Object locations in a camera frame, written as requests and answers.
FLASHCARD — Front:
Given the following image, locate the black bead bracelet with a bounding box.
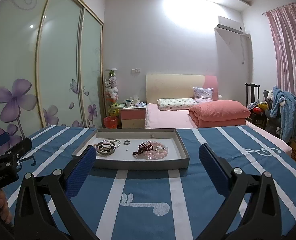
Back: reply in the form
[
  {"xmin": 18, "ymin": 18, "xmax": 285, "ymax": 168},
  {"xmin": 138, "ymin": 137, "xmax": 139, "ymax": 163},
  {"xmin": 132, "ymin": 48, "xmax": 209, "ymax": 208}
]
[{"xmin": 97, "ymin": 141, "xmax": 116, "ymax": 152}]

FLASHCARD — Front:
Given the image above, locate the wide silver cuff bangle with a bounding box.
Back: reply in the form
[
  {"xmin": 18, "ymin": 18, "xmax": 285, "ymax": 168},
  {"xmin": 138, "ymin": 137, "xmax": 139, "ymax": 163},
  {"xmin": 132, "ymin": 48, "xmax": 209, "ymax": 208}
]
[{"xmin": 96, "ymin": 142, "xmax": 116, "ymax": 155}]

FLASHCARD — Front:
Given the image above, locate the thin silver bangle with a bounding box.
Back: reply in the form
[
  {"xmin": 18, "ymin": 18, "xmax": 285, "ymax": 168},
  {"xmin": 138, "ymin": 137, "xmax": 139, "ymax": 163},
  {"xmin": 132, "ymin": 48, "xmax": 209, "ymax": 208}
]
[{"xmin": 100, "ymin": 139, "xmax": 121, "ymax": 148}]

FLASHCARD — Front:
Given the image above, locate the dark red bead necklace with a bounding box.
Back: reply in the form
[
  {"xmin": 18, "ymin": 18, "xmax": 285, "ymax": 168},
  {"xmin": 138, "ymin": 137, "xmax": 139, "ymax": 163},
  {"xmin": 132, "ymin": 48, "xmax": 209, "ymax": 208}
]
[{"xmin": 132, "ymin": 141, "xmax": 155, "ymax": 156}]

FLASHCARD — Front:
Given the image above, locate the pink quartz bead bracelet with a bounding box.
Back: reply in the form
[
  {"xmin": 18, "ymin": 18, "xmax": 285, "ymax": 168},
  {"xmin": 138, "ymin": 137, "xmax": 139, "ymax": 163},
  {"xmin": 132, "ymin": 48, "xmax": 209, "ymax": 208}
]
[{"xmin": 134, "ymin": 141, "xmax": 169, "ymax": 160}]

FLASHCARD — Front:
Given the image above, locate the person's left hand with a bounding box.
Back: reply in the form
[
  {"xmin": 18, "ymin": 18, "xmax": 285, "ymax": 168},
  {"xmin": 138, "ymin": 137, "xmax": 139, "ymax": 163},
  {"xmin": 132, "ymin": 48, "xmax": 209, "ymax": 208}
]
[{"xmin": 0, "ymin": 189, "xmax": 13, "ymax": 224}]

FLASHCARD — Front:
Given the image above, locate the blue striped tablecloth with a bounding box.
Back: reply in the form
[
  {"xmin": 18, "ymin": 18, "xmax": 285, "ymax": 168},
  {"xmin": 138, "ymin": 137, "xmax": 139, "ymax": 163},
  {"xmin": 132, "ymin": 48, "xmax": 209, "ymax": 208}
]
[{"xmin": 2, "ymin": 125, "xmax": 296, "ymax": 240}]

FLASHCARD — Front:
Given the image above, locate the sliding glass wardrobe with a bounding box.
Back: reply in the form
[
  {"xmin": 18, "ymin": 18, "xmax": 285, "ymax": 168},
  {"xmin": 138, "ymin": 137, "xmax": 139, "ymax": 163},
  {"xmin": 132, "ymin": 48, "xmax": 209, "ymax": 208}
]
[{"xmin": 0, "ymin": 0, "xmax": 105, "ymax": 156}]

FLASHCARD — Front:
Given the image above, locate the red waste bin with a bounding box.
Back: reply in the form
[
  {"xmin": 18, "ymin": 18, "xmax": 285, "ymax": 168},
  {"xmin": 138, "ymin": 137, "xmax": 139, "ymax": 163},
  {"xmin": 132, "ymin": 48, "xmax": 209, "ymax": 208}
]
[{"xmin": 104, "ymin": 116, "xmax": 118, "ymax": 129}]

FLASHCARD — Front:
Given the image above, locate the folded coral duvet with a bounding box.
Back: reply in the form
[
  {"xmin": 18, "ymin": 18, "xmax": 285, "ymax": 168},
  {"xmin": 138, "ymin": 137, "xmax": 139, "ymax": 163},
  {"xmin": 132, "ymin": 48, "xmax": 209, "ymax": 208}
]
[{"xmin": 189, "ymin": 100, "xmax": 251, "ymax": 128}]

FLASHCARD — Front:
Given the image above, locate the blue hanging bathrobe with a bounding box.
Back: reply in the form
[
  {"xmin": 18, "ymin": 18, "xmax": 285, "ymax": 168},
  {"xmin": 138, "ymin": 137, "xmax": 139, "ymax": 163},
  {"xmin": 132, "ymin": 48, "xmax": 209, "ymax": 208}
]
[{"xmin": 270, "ymin": 86, "xmax": 296, "ymax": 143}]

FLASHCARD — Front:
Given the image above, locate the grey cardboard tray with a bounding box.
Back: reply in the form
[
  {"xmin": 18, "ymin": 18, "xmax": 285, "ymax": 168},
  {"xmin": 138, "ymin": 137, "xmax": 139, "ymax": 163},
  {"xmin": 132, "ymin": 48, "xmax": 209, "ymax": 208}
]
[{"xmin": 72, "ymin": 128, "xmax": 190, "ymax": 171}]

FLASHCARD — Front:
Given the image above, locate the plush toy tower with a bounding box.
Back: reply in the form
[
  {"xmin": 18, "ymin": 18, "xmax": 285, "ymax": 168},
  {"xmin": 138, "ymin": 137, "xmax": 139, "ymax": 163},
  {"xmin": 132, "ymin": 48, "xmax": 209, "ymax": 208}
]
[{"xmin": 104, "ymin": 68, "xmax": 119, "ymax": 116}]

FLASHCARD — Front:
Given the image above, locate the pink bedside table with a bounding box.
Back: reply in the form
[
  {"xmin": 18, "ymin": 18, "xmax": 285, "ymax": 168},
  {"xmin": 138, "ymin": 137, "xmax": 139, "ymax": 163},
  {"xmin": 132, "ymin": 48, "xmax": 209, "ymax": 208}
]
[{"xmin": 119, "ymin": 106, "xmax": 146, "ymax": 128}]

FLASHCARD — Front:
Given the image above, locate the white mug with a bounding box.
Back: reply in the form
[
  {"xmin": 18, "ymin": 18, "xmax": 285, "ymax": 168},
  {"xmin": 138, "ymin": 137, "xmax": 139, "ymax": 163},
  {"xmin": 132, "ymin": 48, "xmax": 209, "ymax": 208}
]
[{"xmin": 126, "ymin": 100, "xmax": 132, "ymax": 108}]

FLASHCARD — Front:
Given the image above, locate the dark wooden chair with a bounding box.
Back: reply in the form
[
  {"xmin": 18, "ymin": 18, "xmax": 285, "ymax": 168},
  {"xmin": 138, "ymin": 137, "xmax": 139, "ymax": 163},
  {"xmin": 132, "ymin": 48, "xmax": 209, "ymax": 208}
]
[{"xmin": 245, "ymin": 83, "xmax": 260, "ymax": 107}]

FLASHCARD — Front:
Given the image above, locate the purple patterned pillow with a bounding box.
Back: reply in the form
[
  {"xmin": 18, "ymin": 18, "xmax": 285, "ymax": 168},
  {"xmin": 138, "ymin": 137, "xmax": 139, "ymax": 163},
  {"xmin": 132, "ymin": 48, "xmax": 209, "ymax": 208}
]
[{"xmin": 193, "ymin": 87, "xmax": 214, "ymax": 100}]

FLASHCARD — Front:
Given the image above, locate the floral white pillow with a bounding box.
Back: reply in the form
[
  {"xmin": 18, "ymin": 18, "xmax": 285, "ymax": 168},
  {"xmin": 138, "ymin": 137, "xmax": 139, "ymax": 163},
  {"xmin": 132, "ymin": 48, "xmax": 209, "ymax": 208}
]
[{"xmin": 157, "ymin": 98, "xmax": 198, "ymax": 111}]

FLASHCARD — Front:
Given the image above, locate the pink bed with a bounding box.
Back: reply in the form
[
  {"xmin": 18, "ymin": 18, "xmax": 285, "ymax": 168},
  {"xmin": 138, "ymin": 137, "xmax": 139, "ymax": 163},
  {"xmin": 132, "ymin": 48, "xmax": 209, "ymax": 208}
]
[{"xmin": 145, "ymin": 103, "xmax": 292, "ymax": 156}]

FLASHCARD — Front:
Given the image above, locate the cream pink headboard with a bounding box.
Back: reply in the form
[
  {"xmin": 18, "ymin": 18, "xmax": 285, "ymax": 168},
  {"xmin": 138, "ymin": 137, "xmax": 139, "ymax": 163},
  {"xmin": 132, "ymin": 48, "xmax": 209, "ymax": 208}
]
[{"xmin": 146, "ymin": 74, "xmax": 219, "ymax": 103}]

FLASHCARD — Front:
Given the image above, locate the white air conditioner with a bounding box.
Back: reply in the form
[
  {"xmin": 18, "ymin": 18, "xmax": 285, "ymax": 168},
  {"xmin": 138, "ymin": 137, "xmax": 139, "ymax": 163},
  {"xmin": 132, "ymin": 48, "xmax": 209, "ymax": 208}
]
[{"xmin": 216, "ymin": 16, "xmax": 244, "ymax": 35}]

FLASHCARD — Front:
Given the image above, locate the pink curtain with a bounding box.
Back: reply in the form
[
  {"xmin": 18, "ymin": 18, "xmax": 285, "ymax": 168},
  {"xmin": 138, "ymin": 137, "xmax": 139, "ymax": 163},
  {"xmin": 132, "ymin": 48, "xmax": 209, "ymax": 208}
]
[{"xmin": 265, "ymin": 3, "xmax": 296, "ymax": 96}]

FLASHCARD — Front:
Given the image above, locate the wall power socket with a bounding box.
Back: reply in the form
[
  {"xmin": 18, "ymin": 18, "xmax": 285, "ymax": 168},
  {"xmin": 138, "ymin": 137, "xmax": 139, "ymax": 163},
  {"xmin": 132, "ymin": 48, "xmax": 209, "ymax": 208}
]
[{"xmin": 131, "ymin": 68, "xmax": 141, "ymax": 74}]

